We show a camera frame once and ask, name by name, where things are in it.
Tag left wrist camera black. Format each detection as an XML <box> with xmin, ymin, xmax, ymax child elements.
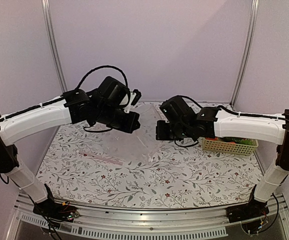
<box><xmin>120</xmin><ymin>89</ymin><xmax>142</xmax><ymax>113</ymax></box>

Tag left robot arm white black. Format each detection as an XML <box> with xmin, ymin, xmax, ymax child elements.
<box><xmin>0</xmin><ymin>76</ymin><xmax>142</xmax><ymax>217</ymax></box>

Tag floral pattern table mat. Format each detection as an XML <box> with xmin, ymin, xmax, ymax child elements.
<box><xmin>33</xmin><ymin>101</ymin><xmax>268</xmax><ymax>209</ymax></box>

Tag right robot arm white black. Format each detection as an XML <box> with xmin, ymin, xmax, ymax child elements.
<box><xmin>155</xmin><ymin>95</ymin><xmax>289</xmax><ymax>218</ymax></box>

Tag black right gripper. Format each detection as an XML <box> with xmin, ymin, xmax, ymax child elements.
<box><xmin>156</xmin><ymin>119</ymin><xmax>191</xmax><ymax>141</ymax></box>

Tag front aluminium rail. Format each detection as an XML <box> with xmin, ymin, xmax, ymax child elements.
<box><xmin>5</xmin><ymin>193</ymin><xmax>289</xmax><ymax>240</ymax></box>

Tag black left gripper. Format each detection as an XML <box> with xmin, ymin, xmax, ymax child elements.
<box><xmin>95</xmin><ymin>104</ymin><xmax>141</xmax><ymax>134</ymax></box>

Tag beige perforated plastic basket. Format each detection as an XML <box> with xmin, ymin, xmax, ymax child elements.
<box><xmin>202</xmin><ymin>138</ymin><xmax>259</xmax><ymax>156</ymax></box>

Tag green cucumber toy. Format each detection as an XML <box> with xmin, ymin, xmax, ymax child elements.
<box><xmin>221</xmin><ymin>137</ymin><xmax>245</xmax><ymax>144</ymax></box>

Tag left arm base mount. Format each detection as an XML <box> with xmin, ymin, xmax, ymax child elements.
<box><xmin>33</xmin><ymin>184</ymin><xmax>80</xmax><ymax>222</ymax></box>

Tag right aluminium frame post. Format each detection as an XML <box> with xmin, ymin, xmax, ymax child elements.
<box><xmin>230</xmin><ymin>0</ymin><xmax>260</xmax><ymax>107</ymax></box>

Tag aluminium frame post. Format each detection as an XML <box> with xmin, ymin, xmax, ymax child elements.
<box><xmin>41</xmin><ymin>0</ymin><xmax>68</xmax><ymax>92</ymax></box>
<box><xmin>230</xmin><ymin>0</ymin><xmax>260</xmax><ymax>107</ymax></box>

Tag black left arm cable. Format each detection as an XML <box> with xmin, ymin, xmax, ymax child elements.
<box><xmin>74</xmin><ymin>65</ymin><xmax>130</xmax><ymax>93</ymax></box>

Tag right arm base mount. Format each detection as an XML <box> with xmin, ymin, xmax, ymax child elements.
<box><xmin>226</xmin><ymin>195</ymin><xmax>269</xmax><ymax>223</ymax></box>

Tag green leafy vegetable toy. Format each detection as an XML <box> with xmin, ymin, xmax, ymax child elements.
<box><xmin>239</xmin><ymin>138</ymin><xmax>257</xmax><ymax>146</ymax></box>

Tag clear zip top bag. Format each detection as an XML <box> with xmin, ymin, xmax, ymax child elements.
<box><xmin>79</xmin><ymin>102</ymin><xmax>162</xmax><ymax>165</ymax></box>

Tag left aluminium frame post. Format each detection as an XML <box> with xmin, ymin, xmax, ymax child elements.
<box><xmin>41</xmin><ymin>0</ymin><xmax>68</xmax><ymax>92</ymax></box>

